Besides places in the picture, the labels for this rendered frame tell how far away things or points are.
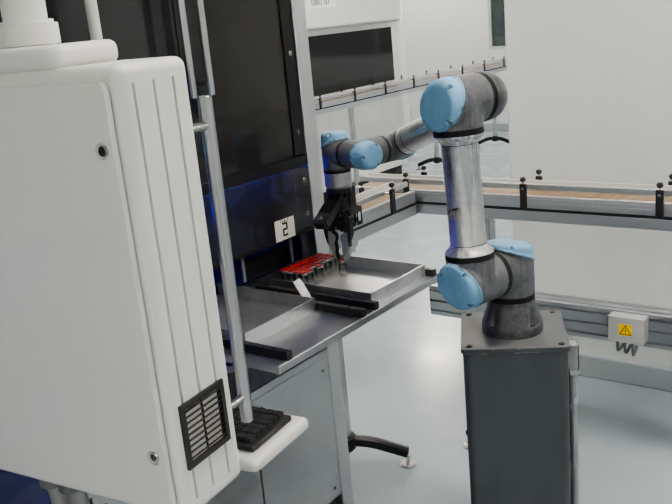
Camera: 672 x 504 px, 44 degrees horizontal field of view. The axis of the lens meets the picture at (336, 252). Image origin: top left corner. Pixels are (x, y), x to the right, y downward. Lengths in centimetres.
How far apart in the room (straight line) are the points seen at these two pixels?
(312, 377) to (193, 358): 120
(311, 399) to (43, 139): 147
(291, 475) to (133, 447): 120
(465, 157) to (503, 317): 42
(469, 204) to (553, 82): 166
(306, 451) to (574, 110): 175
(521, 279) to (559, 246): 160
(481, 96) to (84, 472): 113
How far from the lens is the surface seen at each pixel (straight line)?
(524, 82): 358
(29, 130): 139
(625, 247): 356
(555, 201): 293
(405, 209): 311
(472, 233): 194
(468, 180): 192
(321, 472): 272
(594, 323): 305
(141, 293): 132
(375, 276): 233
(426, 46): 1138
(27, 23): 145
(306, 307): 208
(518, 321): 209
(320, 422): 266
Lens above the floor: 158
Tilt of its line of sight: 16 degrees down
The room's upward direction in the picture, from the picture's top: 5 degrees counter-clockwise
